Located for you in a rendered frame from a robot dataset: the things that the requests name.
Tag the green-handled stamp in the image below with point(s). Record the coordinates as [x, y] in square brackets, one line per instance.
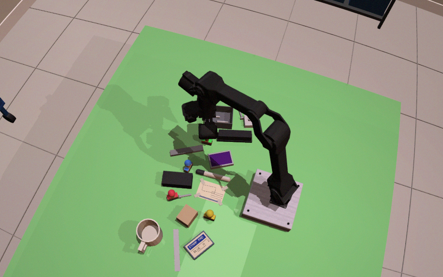
[207, 141]

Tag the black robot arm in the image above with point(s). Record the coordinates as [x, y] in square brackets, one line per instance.
[210, 89]

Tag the tan cube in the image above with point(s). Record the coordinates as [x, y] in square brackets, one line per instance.
[187, 215]

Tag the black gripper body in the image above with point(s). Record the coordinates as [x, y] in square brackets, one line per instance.
[208, 130]

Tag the blue-handled rubber stamp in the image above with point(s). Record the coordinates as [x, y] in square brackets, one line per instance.
[188, 165]

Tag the cream inspection card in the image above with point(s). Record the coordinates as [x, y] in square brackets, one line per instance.
[211, 191]

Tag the grey flat bar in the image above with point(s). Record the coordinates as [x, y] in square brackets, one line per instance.
[176, 250]
[187, 150]

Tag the brown mug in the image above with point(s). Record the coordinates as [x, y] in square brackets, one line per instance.
[149, 232]

